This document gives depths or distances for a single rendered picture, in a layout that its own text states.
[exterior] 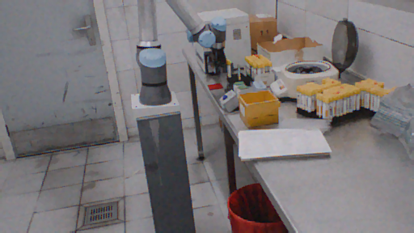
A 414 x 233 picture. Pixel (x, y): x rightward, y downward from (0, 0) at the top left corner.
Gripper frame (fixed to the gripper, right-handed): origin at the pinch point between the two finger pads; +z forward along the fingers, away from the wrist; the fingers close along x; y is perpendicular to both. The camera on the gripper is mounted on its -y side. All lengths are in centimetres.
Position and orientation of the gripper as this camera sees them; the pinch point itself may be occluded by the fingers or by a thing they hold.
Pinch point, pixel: (216, 69)
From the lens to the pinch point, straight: 240.9
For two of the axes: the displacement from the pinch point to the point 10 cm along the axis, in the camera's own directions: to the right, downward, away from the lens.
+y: 2.1, 7.7, -6.1
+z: -0.1, 6.2, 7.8
